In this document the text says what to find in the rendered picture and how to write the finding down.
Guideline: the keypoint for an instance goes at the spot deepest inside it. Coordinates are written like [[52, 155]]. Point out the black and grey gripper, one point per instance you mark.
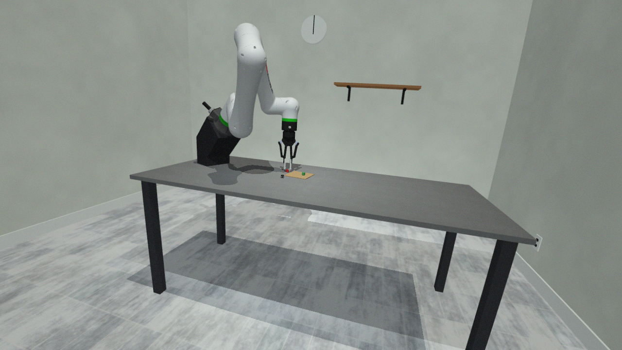
[[288, 140]]

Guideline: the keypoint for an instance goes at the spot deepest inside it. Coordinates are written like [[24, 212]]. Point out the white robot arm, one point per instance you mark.
[[236, 117]]

